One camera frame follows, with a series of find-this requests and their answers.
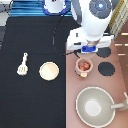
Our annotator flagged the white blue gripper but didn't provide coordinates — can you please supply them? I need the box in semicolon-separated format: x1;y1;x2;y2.
67;28;112;53

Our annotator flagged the small pink pot with food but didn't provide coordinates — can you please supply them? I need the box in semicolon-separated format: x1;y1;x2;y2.
75;58;93;78

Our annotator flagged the cream slotted spatula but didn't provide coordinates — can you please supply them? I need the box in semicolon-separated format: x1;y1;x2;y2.
17;53;28;76

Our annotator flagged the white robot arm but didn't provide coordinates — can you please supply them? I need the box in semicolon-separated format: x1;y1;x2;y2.
67;0;113;52

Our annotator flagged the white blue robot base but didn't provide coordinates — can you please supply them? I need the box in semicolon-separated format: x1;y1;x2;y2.
43;0;66;15

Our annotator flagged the cream round plate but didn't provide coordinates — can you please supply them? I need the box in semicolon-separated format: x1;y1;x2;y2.
39;62;59;81

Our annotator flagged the black round burner rear right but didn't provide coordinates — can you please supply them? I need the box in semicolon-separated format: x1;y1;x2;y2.
97;47;111;58

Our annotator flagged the black round burner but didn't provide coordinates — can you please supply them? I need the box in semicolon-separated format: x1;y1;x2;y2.
97;47;111;58
98;62;115;76

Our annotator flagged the pink stove top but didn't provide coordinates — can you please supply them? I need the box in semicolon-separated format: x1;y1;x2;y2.
66;43;126;128

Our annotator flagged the black round burner front right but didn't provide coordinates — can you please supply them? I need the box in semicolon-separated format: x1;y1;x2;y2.
98;62;115;76

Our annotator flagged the large grey frying pan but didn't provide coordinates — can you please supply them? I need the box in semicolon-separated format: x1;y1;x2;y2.
76;87;128;128

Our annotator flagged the black table mat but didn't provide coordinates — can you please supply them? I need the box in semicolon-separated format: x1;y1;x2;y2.
0;16;77;128

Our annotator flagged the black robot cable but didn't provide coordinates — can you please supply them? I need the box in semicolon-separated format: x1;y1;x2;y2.
51;13;72;57

